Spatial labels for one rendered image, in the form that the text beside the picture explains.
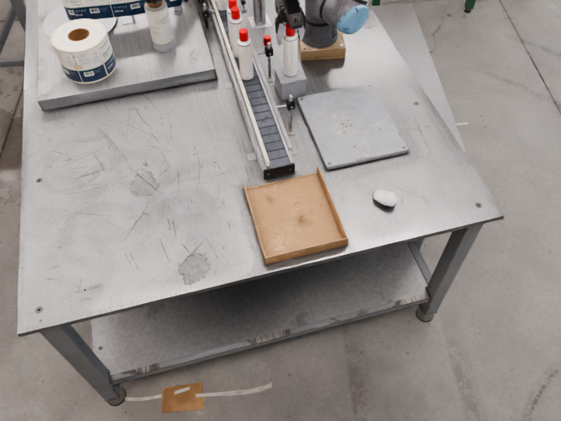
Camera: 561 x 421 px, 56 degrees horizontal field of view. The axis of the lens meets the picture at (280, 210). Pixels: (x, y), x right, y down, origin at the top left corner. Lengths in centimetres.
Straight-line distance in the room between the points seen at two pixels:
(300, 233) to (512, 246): 143
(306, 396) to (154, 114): 129
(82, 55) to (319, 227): 107
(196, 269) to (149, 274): 14
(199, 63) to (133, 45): 30
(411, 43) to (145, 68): 109
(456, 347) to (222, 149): 133
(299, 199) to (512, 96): 212
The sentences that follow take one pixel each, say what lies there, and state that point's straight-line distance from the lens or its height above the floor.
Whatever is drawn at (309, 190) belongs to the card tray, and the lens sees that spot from 174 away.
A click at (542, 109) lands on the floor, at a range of 355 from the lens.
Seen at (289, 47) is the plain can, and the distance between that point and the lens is 191.
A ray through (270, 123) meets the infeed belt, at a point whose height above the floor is 88.
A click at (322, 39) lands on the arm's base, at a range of 219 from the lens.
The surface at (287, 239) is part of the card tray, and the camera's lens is 162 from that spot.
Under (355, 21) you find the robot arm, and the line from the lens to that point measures 205.
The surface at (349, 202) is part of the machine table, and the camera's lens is 172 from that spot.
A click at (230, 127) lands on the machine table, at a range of 194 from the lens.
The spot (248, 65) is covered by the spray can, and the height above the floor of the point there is 95.
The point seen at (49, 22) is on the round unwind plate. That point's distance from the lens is 253.
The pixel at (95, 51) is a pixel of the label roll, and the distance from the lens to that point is 210.
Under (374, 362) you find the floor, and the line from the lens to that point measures 236.
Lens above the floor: 220
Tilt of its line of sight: 54 degrees down
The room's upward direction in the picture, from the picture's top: 1 degrees counter-clockwise
